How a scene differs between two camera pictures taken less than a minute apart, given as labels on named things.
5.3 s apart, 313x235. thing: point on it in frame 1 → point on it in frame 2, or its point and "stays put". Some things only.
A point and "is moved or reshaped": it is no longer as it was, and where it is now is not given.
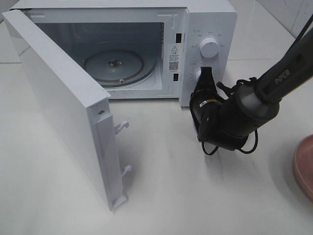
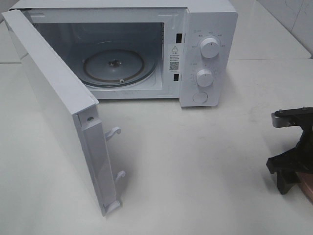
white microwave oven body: x=144 y=49 stays put
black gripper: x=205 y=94 → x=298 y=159
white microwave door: x=81 y=110 is moved or reshaped
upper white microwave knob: x=209 y=47 stays put
